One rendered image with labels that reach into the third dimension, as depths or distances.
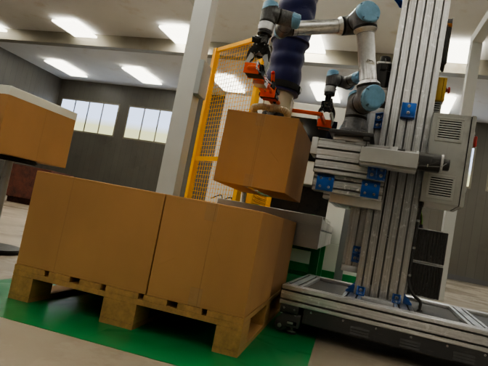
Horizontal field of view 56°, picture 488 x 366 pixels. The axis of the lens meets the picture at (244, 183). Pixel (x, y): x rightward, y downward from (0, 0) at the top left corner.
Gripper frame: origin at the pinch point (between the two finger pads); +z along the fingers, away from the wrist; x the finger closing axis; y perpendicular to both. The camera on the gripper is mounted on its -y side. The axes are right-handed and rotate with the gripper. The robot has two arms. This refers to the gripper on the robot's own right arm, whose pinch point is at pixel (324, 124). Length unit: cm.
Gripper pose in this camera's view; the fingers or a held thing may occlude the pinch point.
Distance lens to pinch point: 304.9
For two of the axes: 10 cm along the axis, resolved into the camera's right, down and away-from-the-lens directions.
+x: 9.5, 1.5, -2.7
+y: -2.5, -1.1, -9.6
